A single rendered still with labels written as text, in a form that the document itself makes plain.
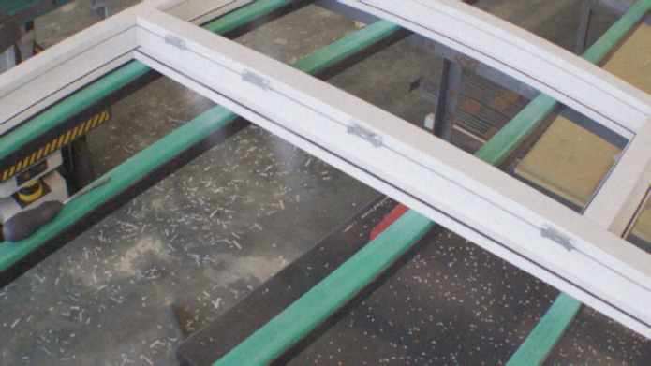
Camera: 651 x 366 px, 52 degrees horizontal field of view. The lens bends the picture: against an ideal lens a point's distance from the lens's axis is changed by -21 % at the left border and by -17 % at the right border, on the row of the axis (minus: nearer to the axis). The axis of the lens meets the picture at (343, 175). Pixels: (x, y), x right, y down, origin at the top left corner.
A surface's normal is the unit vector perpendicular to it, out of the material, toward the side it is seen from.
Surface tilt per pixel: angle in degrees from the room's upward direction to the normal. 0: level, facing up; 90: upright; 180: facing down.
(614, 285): 90
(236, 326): 0
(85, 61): 90
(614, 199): 0
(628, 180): 0
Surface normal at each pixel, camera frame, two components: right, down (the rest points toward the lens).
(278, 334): 0.08, -0.79
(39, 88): 0.78, 0.43
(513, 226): -0.62, 0.44
